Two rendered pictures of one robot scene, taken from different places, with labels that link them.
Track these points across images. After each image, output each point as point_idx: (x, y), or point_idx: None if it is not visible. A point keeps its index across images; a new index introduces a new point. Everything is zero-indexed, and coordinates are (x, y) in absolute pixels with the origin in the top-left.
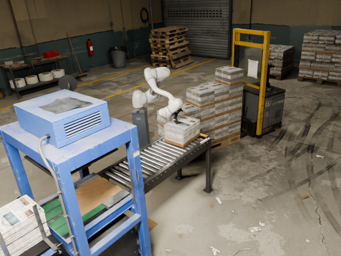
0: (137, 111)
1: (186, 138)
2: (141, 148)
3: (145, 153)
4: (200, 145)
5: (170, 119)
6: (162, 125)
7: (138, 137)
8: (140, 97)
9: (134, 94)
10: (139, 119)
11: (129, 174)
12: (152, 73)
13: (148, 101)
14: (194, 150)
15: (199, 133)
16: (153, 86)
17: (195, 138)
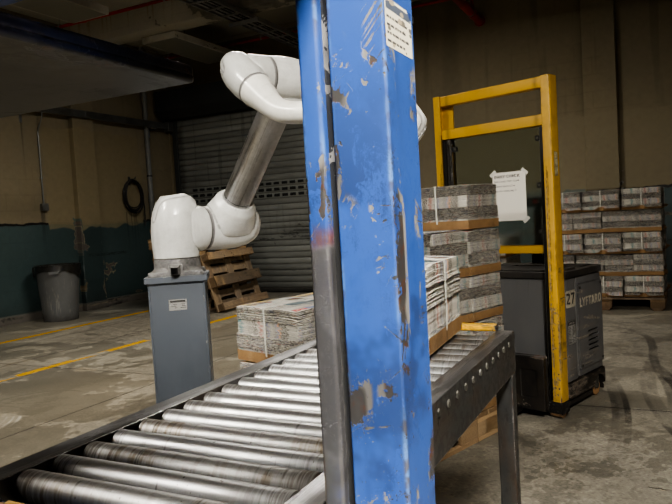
0: (175, 273)
1: (434, 318)
2: (225, 378)
3: (257, 388)
4: (495, 346)
5: (302, 316)
6: (261, 359)
7: (175, 393)
8: (187, 213)
9: (164, 201)
10: (181, 307)
11: (197, 464)
12: (260, 63)
13: (220, 238)
14: (485, 359)
15: (460, 318)
16: (271, 97)
17: (452, 335)
